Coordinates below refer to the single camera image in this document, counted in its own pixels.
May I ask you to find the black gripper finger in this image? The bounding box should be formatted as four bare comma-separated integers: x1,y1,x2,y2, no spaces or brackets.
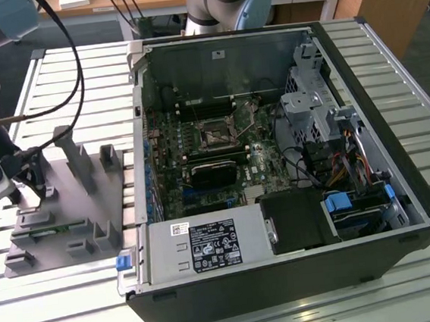
19,146,49,209
6,183,23,207

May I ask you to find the thin metal locking lever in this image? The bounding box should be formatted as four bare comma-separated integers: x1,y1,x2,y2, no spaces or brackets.
190,104,203,130

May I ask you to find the metal socket cover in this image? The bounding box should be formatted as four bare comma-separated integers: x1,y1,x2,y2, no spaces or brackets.
226,95,266,140

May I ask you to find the CPU socket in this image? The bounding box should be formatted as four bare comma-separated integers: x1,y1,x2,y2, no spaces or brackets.
193,115,240,151

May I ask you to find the grey parts rack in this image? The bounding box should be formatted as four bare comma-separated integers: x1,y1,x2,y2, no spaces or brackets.
0,120,137,281

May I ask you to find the green RAM stick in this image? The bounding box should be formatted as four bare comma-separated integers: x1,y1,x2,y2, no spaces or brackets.
29,224,73,239

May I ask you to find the blue case latch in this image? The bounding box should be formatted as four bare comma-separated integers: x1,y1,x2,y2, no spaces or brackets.
115,255,133,272

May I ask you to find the silver power supply with label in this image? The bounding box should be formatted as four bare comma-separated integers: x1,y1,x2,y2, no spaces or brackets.
143,209,276,285

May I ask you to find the black graphics card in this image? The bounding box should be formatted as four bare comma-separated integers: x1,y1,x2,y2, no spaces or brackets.
187,158,240,192

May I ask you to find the black RAM stick with label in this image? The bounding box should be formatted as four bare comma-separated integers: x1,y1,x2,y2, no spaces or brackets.
182,93,233,110

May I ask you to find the silver chipset heatsink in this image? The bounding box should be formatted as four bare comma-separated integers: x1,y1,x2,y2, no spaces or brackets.
243,185,266,205

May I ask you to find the green motherboard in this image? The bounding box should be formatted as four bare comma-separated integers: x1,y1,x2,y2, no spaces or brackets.
139,93,293,221

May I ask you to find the black open PC case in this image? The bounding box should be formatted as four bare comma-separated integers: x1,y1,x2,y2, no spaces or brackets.
100,9,430,322

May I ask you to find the black plastic shroud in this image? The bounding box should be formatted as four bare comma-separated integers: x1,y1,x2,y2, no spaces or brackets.
258,185,342,257

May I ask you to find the silver drive cage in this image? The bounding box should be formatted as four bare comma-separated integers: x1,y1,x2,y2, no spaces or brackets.
274,39,369,151

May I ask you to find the hard disk in blue carrier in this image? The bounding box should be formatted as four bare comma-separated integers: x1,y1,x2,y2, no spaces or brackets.
320,185,398,242

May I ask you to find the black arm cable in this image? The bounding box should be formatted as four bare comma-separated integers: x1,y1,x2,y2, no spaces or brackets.
0,0,93,160

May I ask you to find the black wire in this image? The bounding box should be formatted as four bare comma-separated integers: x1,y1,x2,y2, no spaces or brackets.
274,97,325,194

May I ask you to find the coloured wire bundle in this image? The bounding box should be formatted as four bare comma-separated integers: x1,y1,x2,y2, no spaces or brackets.
322,127,375,196

